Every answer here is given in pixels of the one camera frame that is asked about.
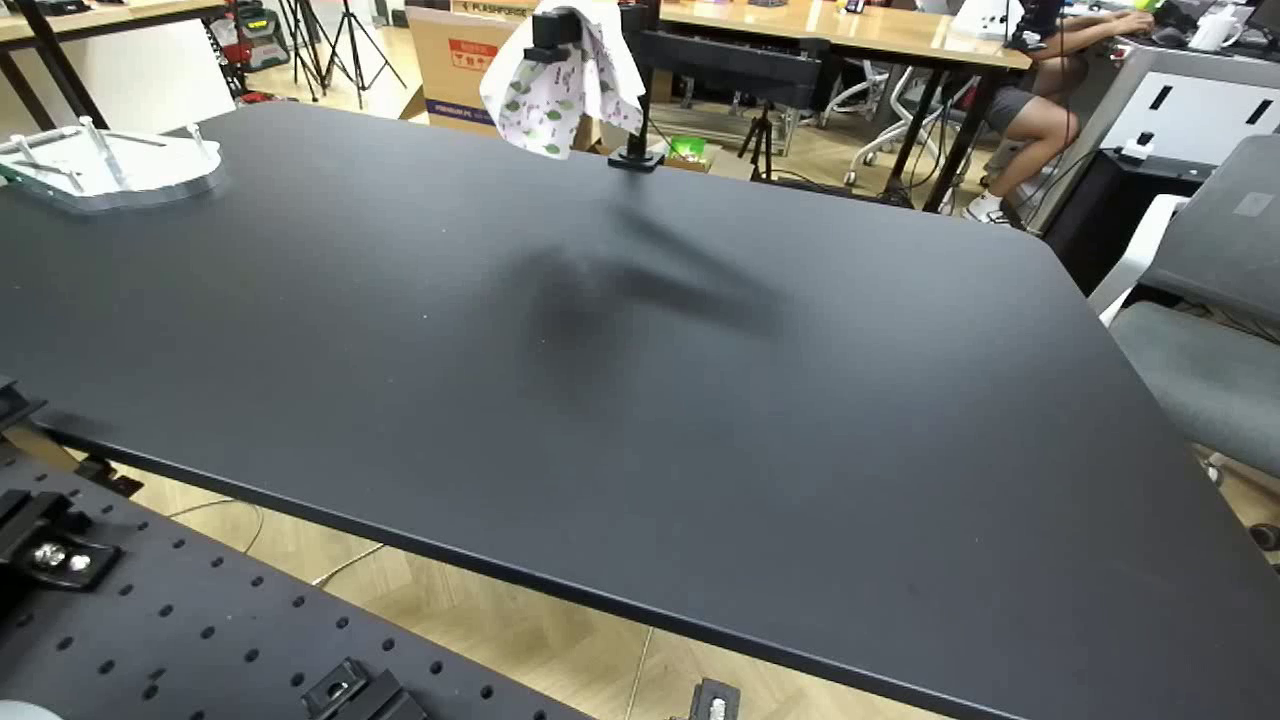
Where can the white patterned towel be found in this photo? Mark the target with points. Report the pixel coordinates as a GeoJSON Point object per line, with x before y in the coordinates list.
{"type": "Point", "coordinates": [540, 106]}

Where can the wooden desk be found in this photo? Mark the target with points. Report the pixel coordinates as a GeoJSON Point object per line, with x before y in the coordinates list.
{"type": "Point", "coordinates": [880, 32]}

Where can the black clamp stand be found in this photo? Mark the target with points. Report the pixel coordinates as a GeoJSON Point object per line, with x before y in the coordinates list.
{"type": "Point", "coordinates": [558, 31]}

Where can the cardboard box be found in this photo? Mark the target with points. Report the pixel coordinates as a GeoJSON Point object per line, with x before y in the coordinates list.
{"type": "Point", "coordinates": [454, 51]}

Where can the black tripod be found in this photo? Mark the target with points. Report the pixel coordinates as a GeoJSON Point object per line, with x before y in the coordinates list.
{"type": "Point", "coordinates": [340, 51]}

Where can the seated person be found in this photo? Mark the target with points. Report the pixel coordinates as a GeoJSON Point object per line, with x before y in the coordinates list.
{"type": "Point", "coordinates": [1030, 110]}

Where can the black perforated breadboard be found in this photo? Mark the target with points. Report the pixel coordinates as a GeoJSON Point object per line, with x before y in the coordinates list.
{"type": "Point", "coordinates": [188, 630]}

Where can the grey office chair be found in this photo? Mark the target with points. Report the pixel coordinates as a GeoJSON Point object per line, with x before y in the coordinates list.
{"type": "Point", "coordinates": [1195, 300]}

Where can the metal mounting bracket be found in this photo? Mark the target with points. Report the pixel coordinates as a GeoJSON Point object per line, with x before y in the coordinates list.
{"type": "Point", "coordinates": [46, 543]}

